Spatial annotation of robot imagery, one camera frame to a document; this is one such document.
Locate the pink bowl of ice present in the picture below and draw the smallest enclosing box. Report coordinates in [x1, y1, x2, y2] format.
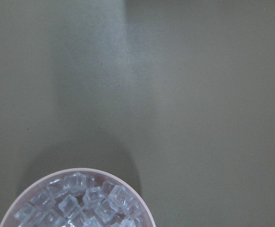
[0, 168, 155, 227]

